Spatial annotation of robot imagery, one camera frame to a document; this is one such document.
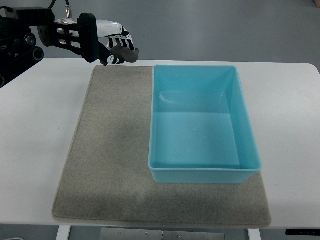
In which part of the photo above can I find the brown hippo toy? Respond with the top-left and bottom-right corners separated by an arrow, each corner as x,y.
109,45 -> 140,63

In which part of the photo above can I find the blue plastic box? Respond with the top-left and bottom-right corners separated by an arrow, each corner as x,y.
148,65 -> 262,184

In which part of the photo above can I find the right white table leg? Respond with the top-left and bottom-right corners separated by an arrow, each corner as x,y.
247,228 -> 262,240

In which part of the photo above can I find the grey felt mat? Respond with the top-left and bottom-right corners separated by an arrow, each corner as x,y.
52,66 -> 272,228

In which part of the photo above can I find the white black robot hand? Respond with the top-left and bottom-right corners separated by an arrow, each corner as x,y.
96,20 -> 136,66

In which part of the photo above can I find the black table control panel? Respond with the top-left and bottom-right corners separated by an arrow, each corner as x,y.
285,229 -> 320,237

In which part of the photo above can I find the left white table leg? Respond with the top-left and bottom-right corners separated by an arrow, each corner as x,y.
56,225 -> 71,240

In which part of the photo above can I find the white table leg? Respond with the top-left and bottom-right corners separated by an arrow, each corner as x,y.
56,225 -> 71,240
247,228 -> 262,240

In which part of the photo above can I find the metal table crossbar plate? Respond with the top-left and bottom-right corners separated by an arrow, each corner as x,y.
99,227 -> 226,240

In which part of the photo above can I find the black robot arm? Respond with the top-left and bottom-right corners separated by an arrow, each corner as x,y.
0,1 -> 111,87

